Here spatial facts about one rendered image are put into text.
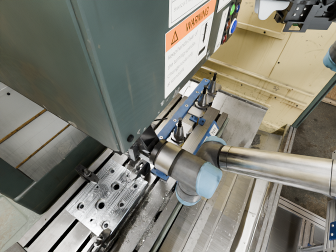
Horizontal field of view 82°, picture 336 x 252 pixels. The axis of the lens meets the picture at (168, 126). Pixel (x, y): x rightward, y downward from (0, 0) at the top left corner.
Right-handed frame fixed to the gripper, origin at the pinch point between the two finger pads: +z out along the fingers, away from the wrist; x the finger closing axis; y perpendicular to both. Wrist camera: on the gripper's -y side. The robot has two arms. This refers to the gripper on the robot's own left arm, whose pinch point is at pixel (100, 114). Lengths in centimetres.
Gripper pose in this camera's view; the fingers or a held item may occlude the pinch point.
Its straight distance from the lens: 56.4
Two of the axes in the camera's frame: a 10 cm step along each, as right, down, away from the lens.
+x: 5.3, -6.6, 5.4
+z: -8.5, -4.4, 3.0
